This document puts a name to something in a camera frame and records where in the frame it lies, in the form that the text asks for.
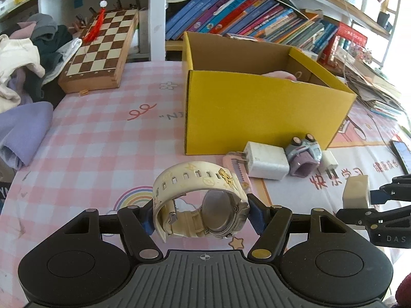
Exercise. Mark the wooden chessboard box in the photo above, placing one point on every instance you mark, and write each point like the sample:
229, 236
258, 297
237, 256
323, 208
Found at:
99, 54

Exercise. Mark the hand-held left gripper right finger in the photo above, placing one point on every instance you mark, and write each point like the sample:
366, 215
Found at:
257, 219

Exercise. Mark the stack of papers and booklets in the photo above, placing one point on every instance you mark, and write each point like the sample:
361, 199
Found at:
374, 89

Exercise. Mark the pink checked tablecloth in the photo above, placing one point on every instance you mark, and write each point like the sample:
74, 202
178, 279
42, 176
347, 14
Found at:
112, 154

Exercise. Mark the white shelf frame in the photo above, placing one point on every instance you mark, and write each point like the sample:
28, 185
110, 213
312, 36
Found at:
157, 16

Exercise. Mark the white storage container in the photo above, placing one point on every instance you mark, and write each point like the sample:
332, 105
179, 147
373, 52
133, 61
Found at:
370, 0

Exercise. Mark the cream white garment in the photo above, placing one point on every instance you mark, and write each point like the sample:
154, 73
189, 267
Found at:
16, 57

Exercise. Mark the small white charger plug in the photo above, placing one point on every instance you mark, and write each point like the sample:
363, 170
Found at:
330, 163

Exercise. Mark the black smartphone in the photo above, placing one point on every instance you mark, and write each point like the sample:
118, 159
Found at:
403, 155

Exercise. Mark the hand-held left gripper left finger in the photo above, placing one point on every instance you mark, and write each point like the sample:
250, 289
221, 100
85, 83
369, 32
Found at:
147, 223

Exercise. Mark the pink item in box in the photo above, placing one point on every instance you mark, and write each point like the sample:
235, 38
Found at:
281, 75

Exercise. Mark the yellow cardboard box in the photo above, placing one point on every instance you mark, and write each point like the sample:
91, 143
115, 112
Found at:
257, 115

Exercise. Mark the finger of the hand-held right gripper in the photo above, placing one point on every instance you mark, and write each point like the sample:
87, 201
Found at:
380, 196
356, 215

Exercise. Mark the purple cloth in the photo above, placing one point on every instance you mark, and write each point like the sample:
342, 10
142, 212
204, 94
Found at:
24, 128

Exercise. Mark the dark clothes pile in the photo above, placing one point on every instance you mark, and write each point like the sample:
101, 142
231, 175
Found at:
48, 48

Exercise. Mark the pink utility knife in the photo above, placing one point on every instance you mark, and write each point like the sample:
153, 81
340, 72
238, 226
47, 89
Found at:
236, 170

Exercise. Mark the row of colourful books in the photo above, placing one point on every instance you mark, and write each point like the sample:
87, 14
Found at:
244, 16

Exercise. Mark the dark red clothing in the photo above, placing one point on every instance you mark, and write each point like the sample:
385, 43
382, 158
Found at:
401, 292

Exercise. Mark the large white charger plug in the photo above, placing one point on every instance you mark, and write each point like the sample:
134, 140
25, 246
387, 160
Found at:
268, 163

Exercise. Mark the red tassel ornament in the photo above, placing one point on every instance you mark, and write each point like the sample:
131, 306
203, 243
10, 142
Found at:
94, 29

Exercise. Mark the white wristwatch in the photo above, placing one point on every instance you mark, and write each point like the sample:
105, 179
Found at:
196, 179

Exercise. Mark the white cube block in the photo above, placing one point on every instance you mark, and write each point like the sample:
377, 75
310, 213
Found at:
354, 192

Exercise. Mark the purple toy car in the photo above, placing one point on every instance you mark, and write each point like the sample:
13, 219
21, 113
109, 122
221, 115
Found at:
303, 155

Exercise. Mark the red game box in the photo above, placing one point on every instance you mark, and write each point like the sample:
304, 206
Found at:
345, 41

